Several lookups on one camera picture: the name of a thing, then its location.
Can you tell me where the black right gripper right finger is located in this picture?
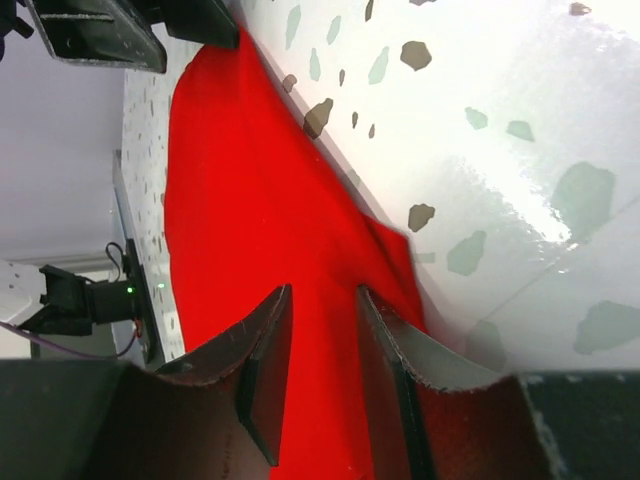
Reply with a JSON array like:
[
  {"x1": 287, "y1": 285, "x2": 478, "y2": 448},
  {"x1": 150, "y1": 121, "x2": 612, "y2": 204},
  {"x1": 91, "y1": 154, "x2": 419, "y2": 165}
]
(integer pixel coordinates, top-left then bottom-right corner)
[{"x1": 355, "y1": 284, "x2": 640, "y2": 480}]

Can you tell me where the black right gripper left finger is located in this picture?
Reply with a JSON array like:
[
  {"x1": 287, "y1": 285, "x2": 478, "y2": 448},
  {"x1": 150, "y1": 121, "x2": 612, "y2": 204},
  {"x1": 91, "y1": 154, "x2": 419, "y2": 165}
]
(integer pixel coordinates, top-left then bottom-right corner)
[{"x1": 1, "y1": 285, "x2": 292, "y2": 479}]

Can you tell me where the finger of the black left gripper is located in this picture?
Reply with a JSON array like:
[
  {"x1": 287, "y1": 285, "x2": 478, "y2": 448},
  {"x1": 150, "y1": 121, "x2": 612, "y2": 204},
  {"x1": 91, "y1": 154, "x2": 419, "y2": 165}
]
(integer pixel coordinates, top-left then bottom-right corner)
[
  {"x1": 144, "y1": 0, "x2": 239, "y2": 49},
  {"x1": 26, "y1": 1, "x2": 167, "y2": 74}
]

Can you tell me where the red t shirt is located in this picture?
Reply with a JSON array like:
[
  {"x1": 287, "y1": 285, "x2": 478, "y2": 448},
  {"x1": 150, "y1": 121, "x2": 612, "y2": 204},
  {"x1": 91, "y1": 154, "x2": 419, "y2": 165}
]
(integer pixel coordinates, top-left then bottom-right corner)
[{"x1": 164, "y1": 34, "x2": 424, "y2": 479}]

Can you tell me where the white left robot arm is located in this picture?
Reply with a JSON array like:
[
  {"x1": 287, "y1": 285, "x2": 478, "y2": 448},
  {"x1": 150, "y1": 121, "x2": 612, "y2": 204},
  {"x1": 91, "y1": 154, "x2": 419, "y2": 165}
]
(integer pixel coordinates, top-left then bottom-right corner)
[{"x1": 1, "y1": 1, "x2": 239, "y2": 336}]

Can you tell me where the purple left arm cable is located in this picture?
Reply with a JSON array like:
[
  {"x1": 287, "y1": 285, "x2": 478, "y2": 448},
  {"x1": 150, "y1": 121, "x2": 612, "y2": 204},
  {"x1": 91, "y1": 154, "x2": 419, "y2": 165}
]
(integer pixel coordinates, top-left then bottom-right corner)
[{"x1": 0, "y1": 321, "x2": 136, "y2": 360}]

